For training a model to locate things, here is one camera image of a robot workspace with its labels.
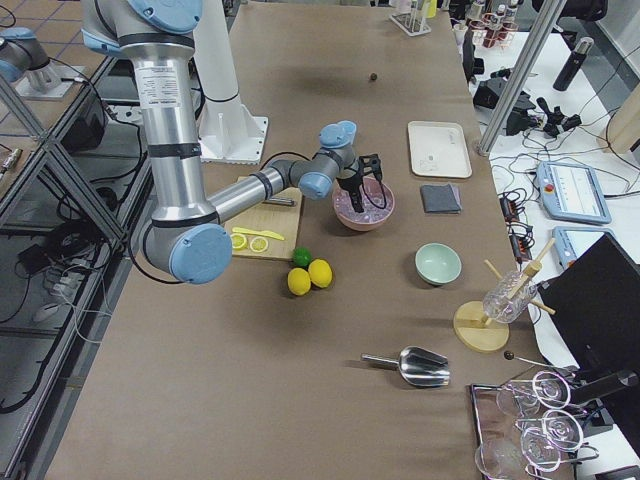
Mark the metal glass tray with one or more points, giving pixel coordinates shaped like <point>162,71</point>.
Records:
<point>489,421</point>

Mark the pink bowl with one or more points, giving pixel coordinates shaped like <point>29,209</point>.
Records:
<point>378,202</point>

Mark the wine glass middle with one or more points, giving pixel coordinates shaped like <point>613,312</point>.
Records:
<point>561,428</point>

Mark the yellow lemon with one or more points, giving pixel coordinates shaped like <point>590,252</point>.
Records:
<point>320,273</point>
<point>298,281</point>

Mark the clear glass on stand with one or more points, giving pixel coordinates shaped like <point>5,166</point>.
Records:
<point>504,308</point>

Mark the aluminium frame post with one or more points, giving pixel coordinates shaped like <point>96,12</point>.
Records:
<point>547,17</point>

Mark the white tube rack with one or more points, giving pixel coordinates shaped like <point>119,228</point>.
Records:
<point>411,16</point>

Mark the cream rabbit tray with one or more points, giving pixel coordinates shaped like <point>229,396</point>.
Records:
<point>438,149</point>

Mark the wooden cup stand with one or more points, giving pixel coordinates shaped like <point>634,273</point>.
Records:
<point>480,333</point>

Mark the lemon half near edge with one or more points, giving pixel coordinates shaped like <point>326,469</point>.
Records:
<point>239,241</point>

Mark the yellow lemon left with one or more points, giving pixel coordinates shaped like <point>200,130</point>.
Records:
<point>298,281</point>

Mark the wine glass bottom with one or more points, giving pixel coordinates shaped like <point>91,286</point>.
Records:
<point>532,456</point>

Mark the wooden cutting board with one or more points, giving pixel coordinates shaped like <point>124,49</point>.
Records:
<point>281,219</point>

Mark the metal scoop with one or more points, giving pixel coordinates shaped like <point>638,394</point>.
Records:
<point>417,366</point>

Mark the black thermos bottle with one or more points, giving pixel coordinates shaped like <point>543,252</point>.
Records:
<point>573,64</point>

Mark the mint green bowl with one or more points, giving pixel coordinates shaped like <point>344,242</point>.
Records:
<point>437,264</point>

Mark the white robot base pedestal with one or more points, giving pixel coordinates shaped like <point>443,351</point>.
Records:
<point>227,130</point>

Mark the grey folded cloth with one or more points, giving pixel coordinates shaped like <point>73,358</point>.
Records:
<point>440,199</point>

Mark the green lime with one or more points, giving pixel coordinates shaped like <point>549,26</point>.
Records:
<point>301,257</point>

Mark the wine glass top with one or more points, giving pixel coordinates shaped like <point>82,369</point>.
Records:
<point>523,398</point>

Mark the steel rod on board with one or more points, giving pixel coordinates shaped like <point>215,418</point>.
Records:
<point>281,201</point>

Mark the blue teach pendant upper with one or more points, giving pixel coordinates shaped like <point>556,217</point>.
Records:
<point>572,193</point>

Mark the black laptop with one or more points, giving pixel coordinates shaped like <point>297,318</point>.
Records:
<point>596,303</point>

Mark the blue teach pendant lower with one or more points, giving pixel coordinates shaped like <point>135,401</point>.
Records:
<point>573,242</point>

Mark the yellow lemon right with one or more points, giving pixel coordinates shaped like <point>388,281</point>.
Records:
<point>320,273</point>

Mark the copper wire bottle rack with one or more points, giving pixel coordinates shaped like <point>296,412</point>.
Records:
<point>493,30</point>

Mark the wine glass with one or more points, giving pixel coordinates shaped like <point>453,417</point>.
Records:
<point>523,398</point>
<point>561,428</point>
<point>532,456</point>

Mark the yellow plastic knife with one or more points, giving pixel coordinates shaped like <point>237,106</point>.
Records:
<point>264,233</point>

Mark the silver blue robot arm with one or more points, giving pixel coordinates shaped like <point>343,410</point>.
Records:
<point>185,237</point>

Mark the lemon half inner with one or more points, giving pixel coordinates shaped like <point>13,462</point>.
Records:
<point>259,244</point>

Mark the blue teach pendant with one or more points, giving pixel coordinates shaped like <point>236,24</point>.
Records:
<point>573,242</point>
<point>572,193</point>

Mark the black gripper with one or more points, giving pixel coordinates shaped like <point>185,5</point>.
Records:
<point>349,182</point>

